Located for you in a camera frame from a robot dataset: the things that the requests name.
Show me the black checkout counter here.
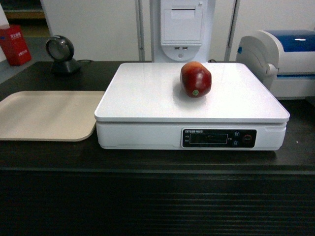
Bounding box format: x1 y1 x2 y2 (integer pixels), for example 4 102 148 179
0 60 315 236

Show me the white POS terminal stand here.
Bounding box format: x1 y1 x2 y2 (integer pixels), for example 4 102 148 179
150 0 216 62

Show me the black barcode scanner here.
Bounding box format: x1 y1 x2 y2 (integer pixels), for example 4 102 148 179
45 35 81 75

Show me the dark red mango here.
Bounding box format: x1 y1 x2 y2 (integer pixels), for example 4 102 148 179
180 61 212 98

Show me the white electronic scale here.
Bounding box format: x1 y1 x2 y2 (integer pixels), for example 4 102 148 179
94 63 290 150

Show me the beige plastic tray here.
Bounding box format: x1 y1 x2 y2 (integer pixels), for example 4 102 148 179
0 91 104 142

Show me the white blue label printer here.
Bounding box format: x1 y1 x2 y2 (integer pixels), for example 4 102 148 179
236 29 315 99

